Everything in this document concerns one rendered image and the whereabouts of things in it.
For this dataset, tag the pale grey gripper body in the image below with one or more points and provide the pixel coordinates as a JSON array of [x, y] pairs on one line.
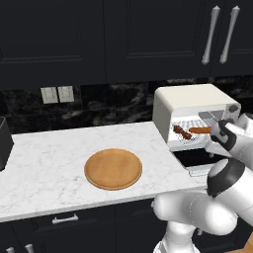
[[218, 150]]

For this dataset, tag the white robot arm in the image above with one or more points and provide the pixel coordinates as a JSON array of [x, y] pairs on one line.
[[194, 210]]

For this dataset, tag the toaster oven glass door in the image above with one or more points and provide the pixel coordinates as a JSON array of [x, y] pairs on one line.
[[194, 158]]

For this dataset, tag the brown baguette bread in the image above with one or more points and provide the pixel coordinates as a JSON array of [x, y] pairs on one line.
[[199, 130]]

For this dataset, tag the brown kebab skewer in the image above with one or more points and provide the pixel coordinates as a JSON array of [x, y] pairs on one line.
[[183, 131]]

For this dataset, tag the grey toaster oven knob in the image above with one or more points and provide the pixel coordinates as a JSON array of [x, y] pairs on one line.
[[233, 108]]

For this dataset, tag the white toaster oven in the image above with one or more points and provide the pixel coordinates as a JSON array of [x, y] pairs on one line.
[[187, 97]]

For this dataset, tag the black base cupboard door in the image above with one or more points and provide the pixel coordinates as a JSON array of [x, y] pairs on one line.
[[138, 227], [72, 242], [6, 237]]

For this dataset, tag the round wooden plate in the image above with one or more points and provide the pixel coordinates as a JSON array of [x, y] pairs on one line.
[[113, 169]]

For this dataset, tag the black drawer front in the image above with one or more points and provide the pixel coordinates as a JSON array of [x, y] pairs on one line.
[[89, 219]]

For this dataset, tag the black countertop appliance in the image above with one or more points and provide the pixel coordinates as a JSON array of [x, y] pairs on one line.
[[4, 145]]

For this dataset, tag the black wall cupboard door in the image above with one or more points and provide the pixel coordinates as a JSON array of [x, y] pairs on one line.
[[243, 36], [158, 36], [49, 36]]

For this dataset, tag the beige wall switch plate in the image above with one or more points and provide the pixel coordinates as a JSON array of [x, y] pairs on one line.
[[66, 94], [49, 95]]

